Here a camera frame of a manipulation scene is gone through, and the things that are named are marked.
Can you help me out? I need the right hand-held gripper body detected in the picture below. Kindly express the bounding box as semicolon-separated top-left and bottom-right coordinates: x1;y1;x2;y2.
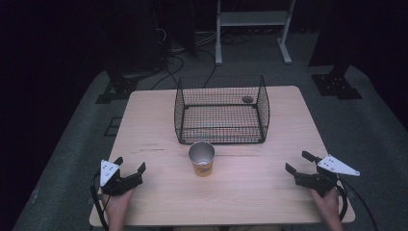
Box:
293;154;361;198

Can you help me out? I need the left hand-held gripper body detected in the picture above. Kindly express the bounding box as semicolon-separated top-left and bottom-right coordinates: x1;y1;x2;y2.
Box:
99;159;144;197

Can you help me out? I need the person's left hand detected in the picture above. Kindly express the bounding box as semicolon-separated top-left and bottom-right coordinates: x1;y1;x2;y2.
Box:
101;188;136;225

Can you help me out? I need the person's right hand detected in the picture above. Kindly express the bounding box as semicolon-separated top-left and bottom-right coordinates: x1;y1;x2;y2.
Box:
309;187;341;222

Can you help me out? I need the metal cup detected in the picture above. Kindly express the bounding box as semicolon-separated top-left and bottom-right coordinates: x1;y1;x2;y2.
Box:
188;141;217;178

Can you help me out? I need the white metal stand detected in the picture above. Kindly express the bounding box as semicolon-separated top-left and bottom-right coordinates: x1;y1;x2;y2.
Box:
215;0;296;66

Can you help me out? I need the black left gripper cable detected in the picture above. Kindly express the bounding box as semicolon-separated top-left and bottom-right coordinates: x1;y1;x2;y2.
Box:
89;169;110;231

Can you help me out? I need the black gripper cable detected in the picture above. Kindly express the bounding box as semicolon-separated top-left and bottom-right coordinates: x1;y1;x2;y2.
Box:
335;176;379;231
89;169;110;231

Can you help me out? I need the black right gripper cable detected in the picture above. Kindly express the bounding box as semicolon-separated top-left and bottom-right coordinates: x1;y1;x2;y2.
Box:
335;176;379;231

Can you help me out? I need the black stand with base plate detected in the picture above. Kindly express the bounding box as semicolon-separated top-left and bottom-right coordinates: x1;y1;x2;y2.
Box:
310;62;364;101
94;57;140;105

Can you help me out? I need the black wire basket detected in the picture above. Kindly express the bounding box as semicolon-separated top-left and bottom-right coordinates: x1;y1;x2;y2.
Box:
173;75;271;145

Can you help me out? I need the black floor cable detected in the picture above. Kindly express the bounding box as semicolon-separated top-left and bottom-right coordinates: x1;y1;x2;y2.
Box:
195;47;217;90
150;54;186;91

